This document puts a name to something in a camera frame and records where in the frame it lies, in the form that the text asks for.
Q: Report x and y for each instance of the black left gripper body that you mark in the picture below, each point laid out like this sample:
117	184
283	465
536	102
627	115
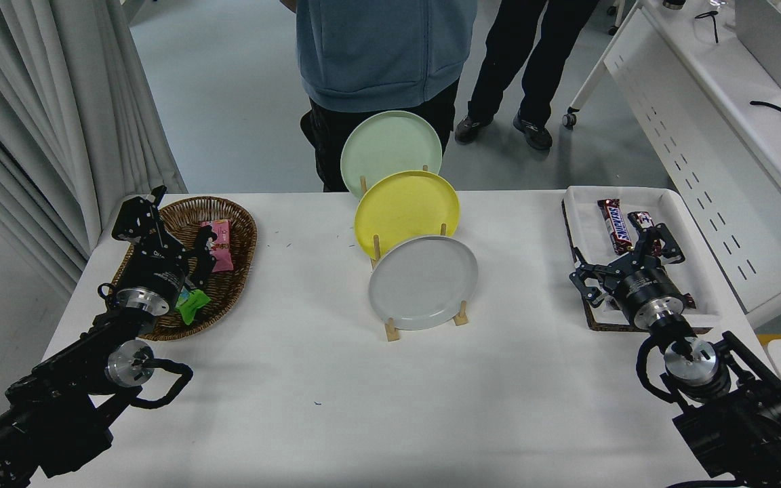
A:
156	272

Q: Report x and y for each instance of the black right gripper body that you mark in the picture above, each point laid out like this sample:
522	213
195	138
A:
643	288

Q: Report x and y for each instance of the grey plate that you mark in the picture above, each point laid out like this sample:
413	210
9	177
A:
424	285

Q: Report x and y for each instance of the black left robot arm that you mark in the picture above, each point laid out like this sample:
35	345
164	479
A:
51	407

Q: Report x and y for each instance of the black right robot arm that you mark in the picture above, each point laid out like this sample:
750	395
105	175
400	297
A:
743	420

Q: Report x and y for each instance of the wooden plate rack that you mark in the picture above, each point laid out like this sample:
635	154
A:
391	332

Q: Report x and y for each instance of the yellow plate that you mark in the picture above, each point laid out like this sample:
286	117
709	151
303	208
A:
404	210

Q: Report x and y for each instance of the pale green plate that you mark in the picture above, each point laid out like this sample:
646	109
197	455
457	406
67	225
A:
390	146

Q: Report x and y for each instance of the pink snack packet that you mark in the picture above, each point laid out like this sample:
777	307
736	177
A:
225	254

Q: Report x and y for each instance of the brown wicker basket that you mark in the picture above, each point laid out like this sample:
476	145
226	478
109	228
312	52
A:
241	230

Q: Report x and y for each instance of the green candy wrapper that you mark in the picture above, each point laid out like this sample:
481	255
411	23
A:
190	308

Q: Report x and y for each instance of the white rectangular tray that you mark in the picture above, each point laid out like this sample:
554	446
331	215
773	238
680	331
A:
580	224

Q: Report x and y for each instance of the white curtain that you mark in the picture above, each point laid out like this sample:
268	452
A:
38	102

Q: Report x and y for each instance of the black caster wheel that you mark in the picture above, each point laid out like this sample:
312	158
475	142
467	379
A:
569	120

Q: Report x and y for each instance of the white desk with perforated panel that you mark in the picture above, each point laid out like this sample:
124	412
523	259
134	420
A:
702	88

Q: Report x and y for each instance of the silver laptop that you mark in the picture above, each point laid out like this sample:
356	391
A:
763	34

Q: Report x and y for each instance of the person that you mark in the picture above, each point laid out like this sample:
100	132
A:
506	54
377	47

